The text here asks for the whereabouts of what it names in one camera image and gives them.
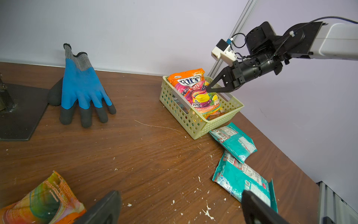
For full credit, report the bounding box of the orange candy bag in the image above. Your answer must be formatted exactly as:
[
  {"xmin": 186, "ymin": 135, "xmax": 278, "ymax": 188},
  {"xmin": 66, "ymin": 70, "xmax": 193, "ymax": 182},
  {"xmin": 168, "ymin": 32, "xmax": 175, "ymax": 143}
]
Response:
[
  {"xmin": 167, "ymin": 68, "xmax": 224, "ymax": 120},
  {"xmin": 1, "ymin": 171, "xmax": 86, "ymax": 224}
]

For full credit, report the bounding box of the light green plastic basket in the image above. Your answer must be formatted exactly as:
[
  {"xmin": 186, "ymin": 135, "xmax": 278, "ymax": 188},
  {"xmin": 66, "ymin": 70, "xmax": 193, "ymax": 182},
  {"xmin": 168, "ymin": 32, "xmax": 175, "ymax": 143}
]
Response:
[{"xmin": 159, "ymin": 76, "xmax": 244, "ymax": 140}]

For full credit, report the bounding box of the aluminium mounting rail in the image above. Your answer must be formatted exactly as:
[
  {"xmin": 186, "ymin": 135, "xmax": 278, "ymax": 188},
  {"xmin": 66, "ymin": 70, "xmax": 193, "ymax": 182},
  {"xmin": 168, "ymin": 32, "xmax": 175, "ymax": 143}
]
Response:
[{"xmin": 317, "ymin": 182, "xmax": 358, "ymax": 224}]

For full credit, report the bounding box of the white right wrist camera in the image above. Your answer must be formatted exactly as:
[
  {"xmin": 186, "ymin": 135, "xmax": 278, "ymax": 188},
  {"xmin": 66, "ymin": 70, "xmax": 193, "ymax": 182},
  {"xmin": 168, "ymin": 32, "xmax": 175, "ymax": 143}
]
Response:
[{"xmin": 211, "ymin": 38, "xmax": 237, "ymax": 66}]

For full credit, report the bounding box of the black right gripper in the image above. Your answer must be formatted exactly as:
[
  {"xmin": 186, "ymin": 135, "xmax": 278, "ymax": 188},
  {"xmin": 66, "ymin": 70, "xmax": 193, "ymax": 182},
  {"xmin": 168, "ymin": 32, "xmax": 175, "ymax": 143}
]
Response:
[{"xmin": 206, "ymin": 51, "xmax": 283, "ymax": 93}]

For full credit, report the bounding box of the dark metal tree base plate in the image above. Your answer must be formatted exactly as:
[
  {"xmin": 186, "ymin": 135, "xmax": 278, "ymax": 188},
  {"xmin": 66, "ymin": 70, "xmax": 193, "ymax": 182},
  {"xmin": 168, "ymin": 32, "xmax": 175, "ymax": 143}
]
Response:
[{"xmin": 1, "ymin": 81, "xmax": 49, "ymax": 141}]

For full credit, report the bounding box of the blue black garden glove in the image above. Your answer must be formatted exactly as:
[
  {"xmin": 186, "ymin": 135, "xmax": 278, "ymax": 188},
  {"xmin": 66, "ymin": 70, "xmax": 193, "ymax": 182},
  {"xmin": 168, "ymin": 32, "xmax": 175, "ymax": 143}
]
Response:
[{"xmin": 47, "ymin": 43, "xmax": 117, "ymax": 128}]

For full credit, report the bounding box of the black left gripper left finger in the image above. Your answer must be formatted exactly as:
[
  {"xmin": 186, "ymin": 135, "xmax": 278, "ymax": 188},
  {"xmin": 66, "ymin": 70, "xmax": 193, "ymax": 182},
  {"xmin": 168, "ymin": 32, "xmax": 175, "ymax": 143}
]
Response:
[{"xmin": 74, "ymin": 190, "xmax": 122, "ymax": 224}]

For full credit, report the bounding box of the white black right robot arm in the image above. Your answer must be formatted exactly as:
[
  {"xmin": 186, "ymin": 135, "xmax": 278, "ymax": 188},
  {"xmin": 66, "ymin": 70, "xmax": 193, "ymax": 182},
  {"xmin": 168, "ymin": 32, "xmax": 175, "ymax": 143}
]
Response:
[{"xmin": 207, "ymin": 17, "xmax": 358, "ymax": 93}]

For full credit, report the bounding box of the teal candy bag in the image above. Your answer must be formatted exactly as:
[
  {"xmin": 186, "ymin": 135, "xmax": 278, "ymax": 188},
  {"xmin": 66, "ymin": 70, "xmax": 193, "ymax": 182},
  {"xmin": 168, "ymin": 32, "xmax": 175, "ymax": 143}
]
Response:
[
  {"xmin": 212, "ymin": 151, "xmax": 278, "ymax": 212},
  {"xmin": 209, "ymin": 122, "xmax": 257, "ymax": 163}
]

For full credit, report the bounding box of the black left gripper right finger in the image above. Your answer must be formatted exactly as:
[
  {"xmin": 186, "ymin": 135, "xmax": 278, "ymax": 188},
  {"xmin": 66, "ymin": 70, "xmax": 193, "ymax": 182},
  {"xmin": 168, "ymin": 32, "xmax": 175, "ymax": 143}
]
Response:
[{"xmin": 241, "ymin": 190, "xmax": 288, "ymax": 224}]

